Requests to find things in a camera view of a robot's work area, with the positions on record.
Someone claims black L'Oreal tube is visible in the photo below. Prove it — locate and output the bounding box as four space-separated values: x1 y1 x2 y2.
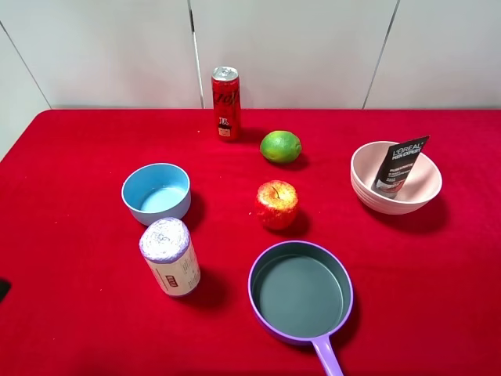
371 136 430 199

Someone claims red yellow apple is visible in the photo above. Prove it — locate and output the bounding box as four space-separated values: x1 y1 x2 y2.
255 180 299 230

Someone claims green lime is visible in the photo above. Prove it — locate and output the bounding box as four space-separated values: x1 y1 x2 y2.
260 130 302 164

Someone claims blue bowl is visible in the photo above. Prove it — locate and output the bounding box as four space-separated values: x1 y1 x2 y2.
121 163 191 226

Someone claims red soda can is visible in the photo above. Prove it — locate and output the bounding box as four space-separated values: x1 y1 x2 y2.
211 66 241 141

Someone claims purple toy pan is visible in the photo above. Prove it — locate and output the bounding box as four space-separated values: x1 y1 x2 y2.
247 240 354 376

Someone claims red tablecloth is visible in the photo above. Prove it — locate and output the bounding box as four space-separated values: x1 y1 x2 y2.
1 110 500 375

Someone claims pink bowl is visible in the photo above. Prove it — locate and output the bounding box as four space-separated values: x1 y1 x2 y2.
351 141 442 215

